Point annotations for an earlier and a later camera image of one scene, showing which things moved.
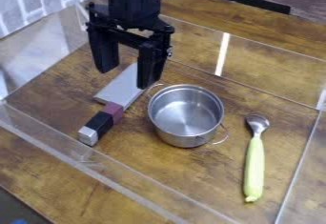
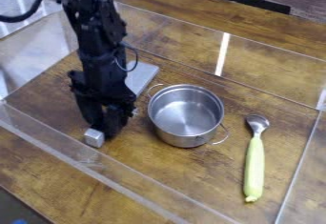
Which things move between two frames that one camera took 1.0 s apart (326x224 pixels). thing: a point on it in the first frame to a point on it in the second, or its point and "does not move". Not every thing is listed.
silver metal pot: (186, 113) does not move
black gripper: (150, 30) to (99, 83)
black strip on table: (250, 1) does not move
